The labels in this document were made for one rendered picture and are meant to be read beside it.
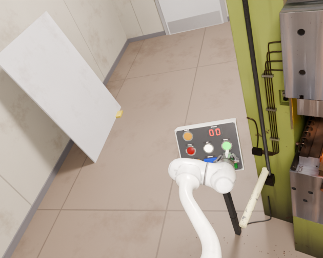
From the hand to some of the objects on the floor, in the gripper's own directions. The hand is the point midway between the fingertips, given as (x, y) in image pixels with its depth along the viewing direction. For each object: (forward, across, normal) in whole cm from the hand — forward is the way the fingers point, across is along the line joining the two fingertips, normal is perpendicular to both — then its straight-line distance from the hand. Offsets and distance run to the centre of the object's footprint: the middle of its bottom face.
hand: (227, 153), depth 161 cm
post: (+65, -9, -87) cm, 109 cm away
